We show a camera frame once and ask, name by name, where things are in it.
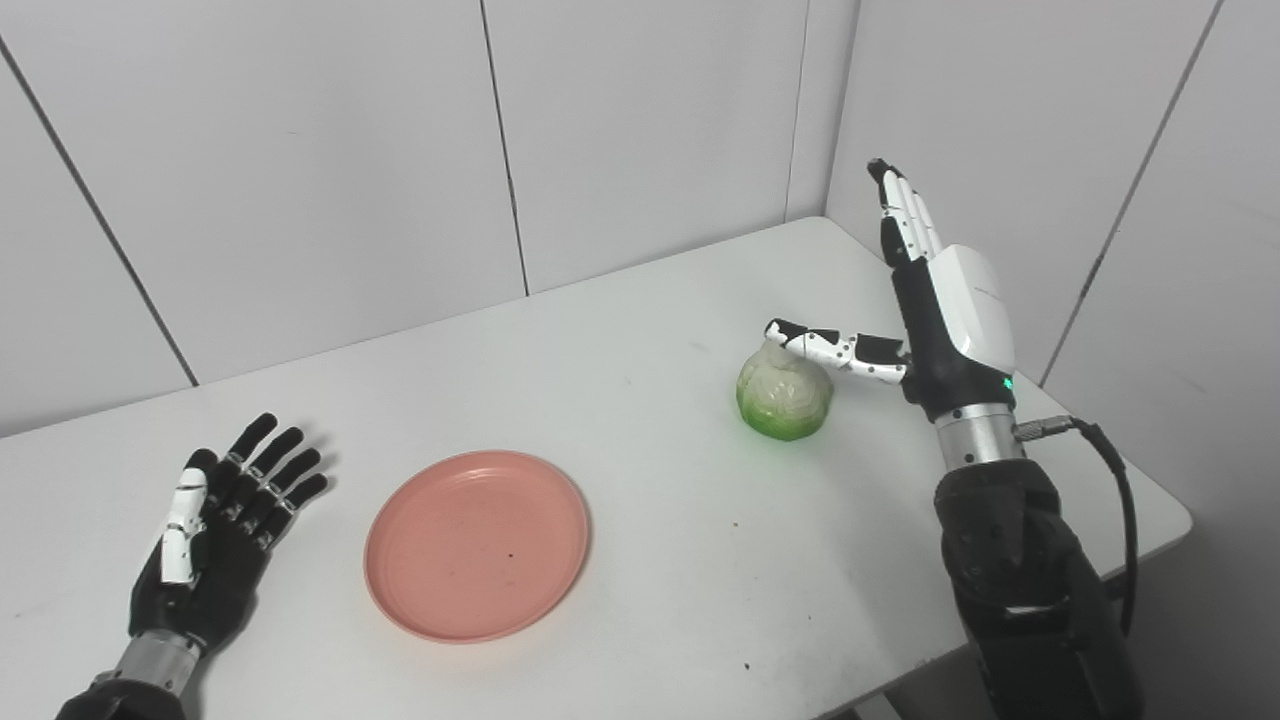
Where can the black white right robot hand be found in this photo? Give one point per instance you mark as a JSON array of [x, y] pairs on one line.
[[960, 330]]

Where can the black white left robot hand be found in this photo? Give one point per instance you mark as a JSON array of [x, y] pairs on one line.
[[215, 570]]

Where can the green white toy cabbage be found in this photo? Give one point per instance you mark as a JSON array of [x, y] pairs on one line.
[[785, 400]]

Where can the pink plastic plate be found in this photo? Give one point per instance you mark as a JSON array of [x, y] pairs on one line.
[[475, 545]]

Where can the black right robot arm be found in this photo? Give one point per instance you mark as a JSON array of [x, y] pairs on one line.
[[1020, 580]]

